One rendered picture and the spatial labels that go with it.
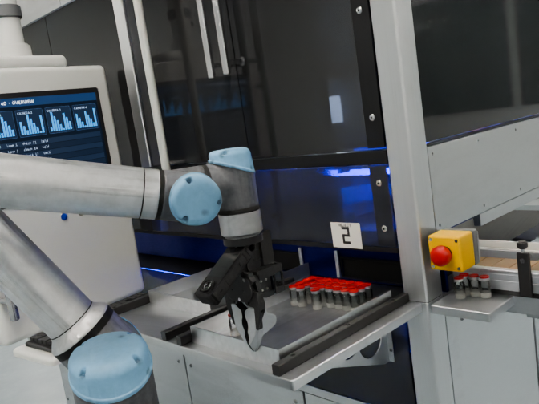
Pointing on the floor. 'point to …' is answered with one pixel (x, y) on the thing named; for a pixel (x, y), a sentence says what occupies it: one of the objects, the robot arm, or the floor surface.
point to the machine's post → (411, 194)
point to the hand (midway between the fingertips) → (250, 345)
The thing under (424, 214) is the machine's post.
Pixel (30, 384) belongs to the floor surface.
